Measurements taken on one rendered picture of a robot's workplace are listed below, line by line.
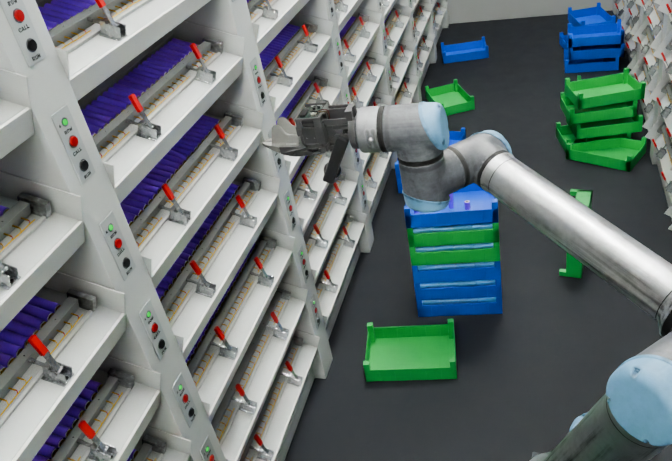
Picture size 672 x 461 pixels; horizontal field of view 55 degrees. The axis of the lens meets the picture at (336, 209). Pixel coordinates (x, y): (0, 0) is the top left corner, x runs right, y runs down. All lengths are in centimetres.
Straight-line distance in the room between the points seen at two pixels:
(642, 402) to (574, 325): 140
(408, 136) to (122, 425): 74
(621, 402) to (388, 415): 120
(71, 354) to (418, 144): 70
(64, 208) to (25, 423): 33
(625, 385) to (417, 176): 52
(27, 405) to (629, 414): 88
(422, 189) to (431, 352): 111
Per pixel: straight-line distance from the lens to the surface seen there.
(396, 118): 123
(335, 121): 127
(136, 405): 133
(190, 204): 145
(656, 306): 114
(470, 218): 216
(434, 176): 126
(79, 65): 116
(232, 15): 163
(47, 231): 111
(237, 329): 169
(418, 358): 229
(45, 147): 107
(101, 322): 121
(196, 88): 149
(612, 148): 340
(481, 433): 208
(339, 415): 217
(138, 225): 136
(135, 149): 128
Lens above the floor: 166
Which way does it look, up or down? 32 degrees down
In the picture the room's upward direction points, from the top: 11 degrees counter-clockwise
